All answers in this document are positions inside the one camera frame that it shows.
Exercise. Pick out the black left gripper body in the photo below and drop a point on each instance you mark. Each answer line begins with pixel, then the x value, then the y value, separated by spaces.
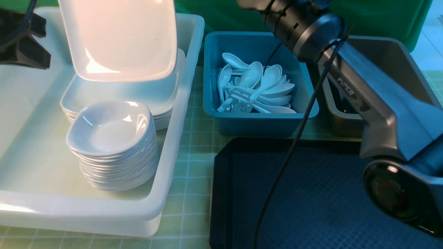
pixel 24 50

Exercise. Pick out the large white rice plate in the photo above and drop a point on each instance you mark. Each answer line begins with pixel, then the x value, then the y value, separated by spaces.
pixel 121 40

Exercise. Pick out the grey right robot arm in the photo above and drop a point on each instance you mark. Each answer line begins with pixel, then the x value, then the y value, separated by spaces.
pixel 402 134

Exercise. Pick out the stack of white small bowls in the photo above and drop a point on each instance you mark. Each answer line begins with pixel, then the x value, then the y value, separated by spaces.
pixel 116 144

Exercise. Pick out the large white plastic tub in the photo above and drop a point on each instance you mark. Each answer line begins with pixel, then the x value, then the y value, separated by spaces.
pixel 134 218

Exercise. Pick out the stack of white square plates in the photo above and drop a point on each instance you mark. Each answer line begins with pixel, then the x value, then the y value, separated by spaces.
pixel 158 95

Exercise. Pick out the pile of white spoons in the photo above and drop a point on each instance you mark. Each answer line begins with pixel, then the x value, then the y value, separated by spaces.
pixel 243 87

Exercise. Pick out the teal plastic spoon bin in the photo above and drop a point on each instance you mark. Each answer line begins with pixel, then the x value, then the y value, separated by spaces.
pixel 250 47

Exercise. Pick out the green checked tablecloth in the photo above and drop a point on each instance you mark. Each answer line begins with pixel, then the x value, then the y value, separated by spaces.
pixel 190 193

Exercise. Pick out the brown plastic chopstick bin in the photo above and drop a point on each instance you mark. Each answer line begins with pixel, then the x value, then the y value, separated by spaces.
pixel 393 58

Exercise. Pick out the black serving tray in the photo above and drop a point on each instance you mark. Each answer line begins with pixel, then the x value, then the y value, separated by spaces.
pixel 320 201

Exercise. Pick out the green backdrop cloth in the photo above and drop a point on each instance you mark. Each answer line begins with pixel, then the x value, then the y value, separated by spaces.
pixel 399 19

